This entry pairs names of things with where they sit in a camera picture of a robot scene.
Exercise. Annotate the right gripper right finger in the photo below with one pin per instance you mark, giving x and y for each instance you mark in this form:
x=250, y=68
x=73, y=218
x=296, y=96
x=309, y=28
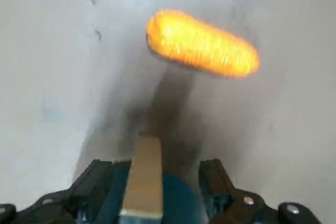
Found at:
x=236, y=211

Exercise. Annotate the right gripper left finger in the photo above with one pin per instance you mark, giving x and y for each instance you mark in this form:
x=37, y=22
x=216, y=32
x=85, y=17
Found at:
x=65, y=208

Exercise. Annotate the yellow corn cob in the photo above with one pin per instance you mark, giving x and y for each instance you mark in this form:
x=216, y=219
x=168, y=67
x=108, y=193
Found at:
x=202, y=43

